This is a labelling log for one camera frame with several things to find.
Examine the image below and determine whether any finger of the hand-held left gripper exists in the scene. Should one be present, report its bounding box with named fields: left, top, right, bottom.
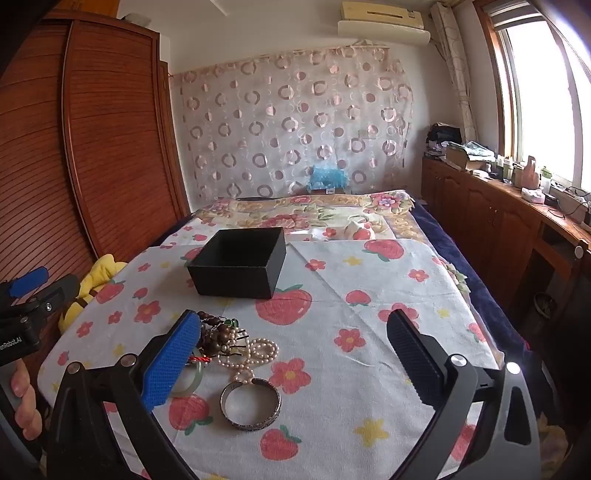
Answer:
left=25, top=274, right=82, bottom=324
left=0, top=267, right=49, bottom=301

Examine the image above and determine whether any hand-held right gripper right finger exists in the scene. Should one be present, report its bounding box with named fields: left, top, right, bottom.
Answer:
left=385, top=308, right=541, bottom=480

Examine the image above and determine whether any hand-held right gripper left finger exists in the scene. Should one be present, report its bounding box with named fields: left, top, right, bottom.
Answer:
left=46, top=309, right=204, bottom=480

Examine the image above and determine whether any pale jade bangle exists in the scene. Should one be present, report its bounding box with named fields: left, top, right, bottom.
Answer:
left=168, top=360, right=206, bottom=398

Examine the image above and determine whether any brown wooden bead bracelet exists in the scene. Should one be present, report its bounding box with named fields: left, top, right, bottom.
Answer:
left=196, top=311, right=245, bottom=358

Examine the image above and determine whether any black hairpin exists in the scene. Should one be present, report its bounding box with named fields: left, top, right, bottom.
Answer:
left=226, top=325, right=252, bottom=365

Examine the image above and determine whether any black cardboard box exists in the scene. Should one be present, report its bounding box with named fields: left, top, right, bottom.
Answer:
left=186, top=227, right=287, bottom=299

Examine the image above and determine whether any silver bangle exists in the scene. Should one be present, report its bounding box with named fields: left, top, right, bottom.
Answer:
left=220, top=377, right=282, bottom=432

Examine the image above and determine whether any person's left hand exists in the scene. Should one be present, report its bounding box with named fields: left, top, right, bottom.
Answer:
left=9, top=359, right=43, bottom=441

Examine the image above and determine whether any yellow plush toy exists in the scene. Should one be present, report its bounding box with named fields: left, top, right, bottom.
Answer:
left=58, top=254, right=127, bottom=333

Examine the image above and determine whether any strawberry print blanket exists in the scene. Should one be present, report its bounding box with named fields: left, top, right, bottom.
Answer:
left=39, top=226, right=502, bottom=480

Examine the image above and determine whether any navy bed sheet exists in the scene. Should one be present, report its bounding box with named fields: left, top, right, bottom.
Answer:
left=411, top=203, right=555, bottom=416

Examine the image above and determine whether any brown wooden wardrobe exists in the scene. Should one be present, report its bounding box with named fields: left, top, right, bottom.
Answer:
left=0, top=11, right=190, bottom=296

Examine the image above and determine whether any long wooden cabinet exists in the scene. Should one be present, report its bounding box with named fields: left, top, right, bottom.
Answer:
left=420, top=154, right=591, bottom=315

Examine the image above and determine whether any floral quilt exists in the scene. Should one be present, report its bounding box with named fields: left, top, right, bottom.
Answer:
left=191, top=189, right=416, bottom=243

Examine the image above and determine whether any blue plastic bag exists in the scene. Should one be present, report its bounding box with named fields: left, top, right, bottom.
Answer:
left=308, top=164, right=349, bottom=191

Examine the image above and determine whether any white power strip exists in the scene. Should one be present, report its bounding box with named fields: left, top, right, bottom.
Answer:
left=547, top=182, right=591, bottom=227

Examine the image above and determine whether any stack of folded clothes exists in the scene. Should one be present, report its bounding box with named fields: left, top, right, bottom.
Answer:
left=427, top=122, right=462, bottom=153

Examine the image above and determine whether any circle-patterned sheer curtain cloth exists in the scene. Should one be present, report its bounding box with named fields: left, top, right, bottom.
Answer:
left=173, top=44, right=414, bottom=208

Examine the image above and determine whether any patterned window curtain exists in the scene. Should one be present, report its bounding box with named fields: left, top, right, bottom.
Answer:
left=431, top=2, right=478, bottom=144

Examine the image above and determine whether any wooden-framed window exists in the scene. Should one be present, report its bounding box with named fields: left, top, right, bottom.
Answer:
left=478, top=0, right=591, bottom=195

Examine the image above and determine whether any white air conditioner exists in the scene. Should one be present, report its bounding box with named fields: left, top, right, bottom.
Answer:
left=337, top=0, right=430, bottom=45

